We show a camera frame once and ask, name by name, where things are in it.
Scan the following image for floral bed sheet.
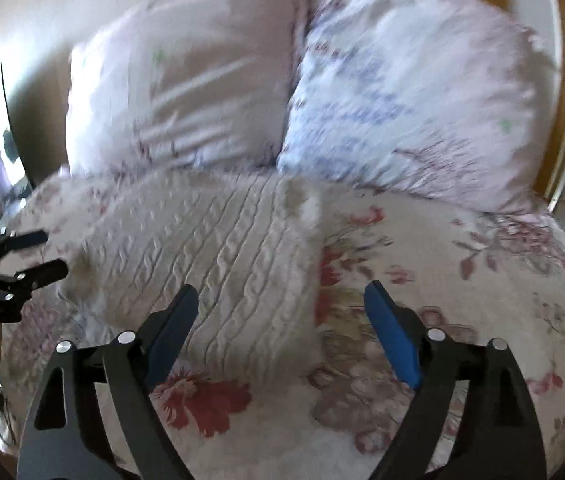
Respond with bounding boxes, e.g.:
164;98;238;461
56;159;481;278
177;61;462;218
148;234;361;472
0;170;565;476

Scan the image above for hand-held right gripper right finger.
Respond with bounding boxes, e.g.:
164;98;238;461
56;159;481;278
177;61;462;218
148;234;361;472
363;280;548;480

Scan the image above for tree print pillow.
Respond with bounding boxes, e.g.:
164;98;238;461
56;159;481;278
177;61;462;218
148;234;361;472
277;0;563;213

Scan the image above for plain pale pink pillow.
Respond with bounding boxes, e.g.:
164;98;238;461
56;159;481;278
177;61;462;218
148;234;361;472
65;0;298;178

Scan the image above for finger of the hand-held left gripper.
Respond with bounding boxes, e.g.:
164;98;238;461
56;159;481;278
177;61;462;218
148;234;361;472
0;259;69;304
0;229;49;267

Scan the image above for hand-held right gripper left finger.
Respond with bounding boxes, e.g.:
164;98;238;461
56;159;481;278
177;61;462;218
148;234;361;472
16;284;200;480

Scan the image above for white cable-knit sweater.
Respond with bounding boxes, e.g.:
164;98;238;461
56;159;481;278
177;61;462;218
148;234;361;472
60;169;325;378

